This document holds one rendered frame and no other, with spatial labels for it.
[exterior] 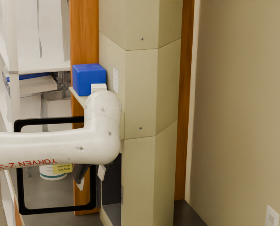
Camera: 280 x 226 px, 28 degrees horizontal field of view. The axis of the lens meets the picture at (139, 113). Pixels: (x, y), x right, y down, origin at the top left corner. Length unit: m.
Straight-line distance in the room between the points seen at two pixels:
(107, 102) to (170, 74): 0.43
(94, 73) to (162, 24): 0.32
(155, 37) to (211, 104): 0.52
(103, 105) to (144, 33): 0.33
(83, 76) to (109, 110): 0.43
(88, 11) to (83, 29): 0.07
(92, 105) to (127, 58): 0.28
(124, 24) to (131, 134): 0.37
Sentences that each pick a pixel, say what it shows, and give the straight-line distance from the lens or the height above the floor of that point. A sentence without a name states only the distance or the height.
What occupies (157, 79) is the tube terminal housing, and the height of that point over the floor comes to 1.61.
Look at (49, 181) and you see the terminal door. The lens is 2.23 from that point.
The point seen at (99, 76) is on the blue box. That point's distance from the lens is 1.97.
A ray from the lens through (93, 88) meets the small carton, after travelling 1.87.
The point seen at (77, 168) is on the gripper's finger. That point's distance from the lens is 1.77.
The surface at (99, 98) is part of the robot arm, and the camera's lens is 1.57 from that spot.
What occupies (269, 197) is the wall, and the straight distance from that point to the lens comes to 1.91.
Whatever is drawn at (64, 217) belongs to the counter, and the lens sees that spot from 2.36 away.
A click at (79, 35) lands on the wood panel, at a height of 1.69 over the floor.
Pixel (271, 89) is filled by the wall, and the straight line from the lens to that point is 1.82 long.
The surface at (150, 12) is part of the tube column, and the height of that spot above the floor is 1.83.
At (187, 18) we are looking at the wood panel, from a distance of 2.24.
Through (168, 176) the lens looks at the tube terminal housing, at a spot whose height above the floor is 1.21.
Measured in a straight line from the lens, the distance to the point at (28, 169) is 2.18.
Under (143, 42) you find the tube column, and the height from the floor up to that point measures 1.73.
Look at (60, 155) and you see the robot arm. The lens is 1.51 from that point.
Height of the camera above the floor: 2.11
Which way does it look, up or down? 19 degrees down
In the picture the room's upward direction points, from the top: 1 degrees clockwise
